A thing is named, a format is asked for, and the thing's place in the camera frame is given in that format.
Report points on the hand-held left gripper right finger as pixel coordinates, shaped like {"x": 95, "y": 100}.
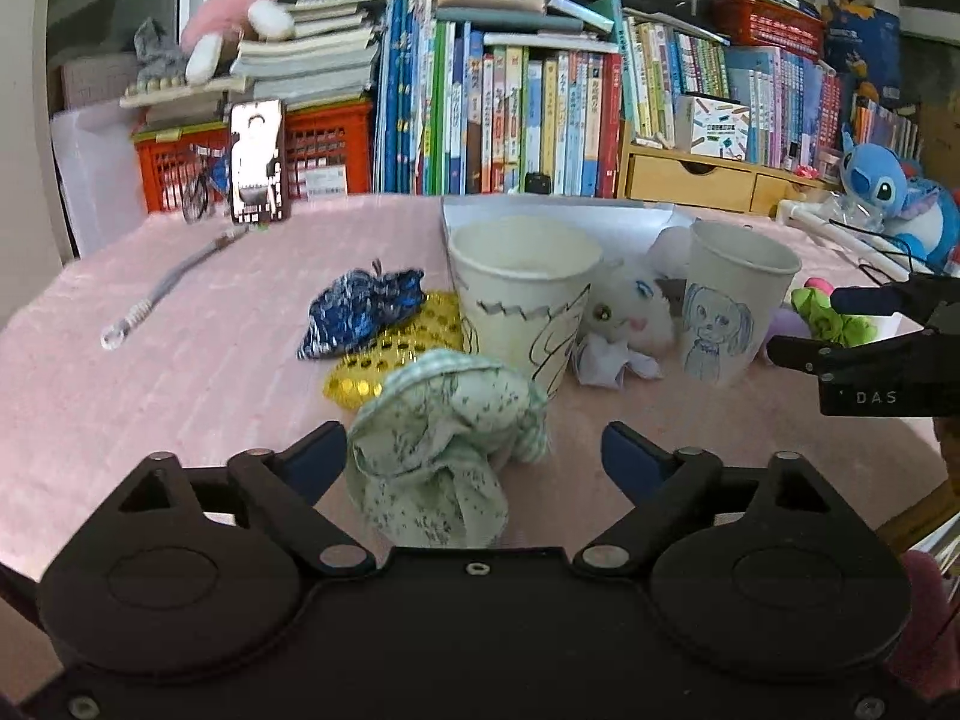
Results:
{"x": 631, "y": 459}

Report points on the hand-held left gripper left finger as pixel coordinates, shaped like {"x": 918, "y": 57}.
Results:
{"x": 315, "y": 459}

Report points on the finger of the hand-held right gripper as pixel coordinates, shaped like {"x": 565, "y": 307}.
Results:
{"x": 795, "y": 354}
{"x": 862, "y": 301}

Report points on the pink soft item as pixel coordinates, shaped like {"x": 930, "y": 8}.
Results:
{"x": 817, "y": 286}

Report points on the yellow sequin scrunchie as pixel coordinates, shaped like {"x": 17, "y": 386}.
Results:
{"x": 360, "y": 384}

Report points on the green white patterned scrunchie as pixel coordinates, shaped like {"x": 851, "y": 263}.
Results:
{"x": 435, "y": 435}

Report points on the white plush toy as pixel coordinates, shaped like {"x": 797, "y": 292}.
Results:
{"x": 637, "y": 307}

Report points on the blue patterned scrunchie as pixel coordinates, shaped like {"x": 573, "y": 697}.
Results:
{"x": 352, "y": 311}

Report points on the white tray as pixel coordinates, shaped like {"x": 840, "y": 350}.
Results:
{"x": 637, "y": 221}

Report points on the purple soft item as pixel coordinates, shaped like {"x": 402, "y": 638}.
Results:
{"x": 791, "y": 322}

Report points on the paper cup with girl drawing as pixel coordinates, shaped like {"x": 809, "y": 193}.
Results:
{"x": 720, "y": 330}

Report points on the crumpled white paper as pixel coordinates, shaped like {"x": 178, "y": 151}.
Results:
{"x": 607, "y": 364}

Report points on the blue alien plush toy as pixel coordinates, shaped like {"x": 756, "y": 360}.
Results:
{"x": 877, "y": 180}

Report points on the large paper cup with doodle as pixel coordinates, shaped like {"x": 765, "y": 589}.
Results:
{"x": 517, "y": 307}

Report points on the wooden drawer organizer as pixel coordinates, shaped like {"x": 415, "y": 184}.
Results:
{"x": 690, "y": 176}

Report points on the white pencil print box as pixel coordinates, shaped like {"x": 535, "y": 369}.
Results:
{"x": 716, "y": 127}

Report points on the pink cloth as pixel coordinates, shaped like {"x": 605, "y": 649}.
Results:
{"x": 930, "y": 615}

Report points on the blue printed bag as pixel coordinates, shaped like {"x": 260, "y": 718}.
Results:
{"x": 862, "y": 45}

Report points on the small bicycle model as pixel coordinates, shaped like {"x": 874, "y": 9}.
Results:
{"x": 196, "y": 195}

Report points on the red plastic basket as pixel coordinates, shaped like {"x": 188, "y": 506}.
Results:
{"x": 765, "y": 26}

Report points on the small black object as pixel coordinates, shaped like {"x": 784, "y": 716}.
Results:
{"x": 537, "y": 183}

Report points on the phone on stand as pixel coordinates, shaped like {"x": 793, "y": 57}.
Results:
{"x": 259, "y": 165}

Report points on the orange plastic crate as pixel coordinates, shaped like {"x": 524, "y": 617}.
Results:
{"x": 322, "y": 150}

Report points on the white plastic bag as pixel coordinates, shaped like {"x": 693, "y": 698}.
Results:
{"x": 97, "y": 172}

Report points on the row of colourful upright books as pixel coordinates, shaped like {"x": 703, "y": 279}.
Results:
{"x": 510, "y": 120}

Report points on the stack of worn books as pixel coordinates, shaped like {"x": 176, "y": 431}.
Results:
{"x": 315, "y": 52}

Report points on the grey plush toy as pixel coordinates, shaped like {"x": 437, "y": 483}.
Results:
{"x": 157, "y": 52}

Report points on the pile of flat lying books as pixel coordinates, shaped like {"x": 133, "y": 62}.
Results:
{"x": 525, "y": 11}

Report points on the pink bunny plush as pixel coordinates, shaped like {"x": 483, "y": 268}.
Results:
{"x": 225, "y": 11}

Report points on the white pipe frame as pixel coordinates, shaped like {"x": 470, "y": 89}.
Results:
{"x": 825, "y": 229}

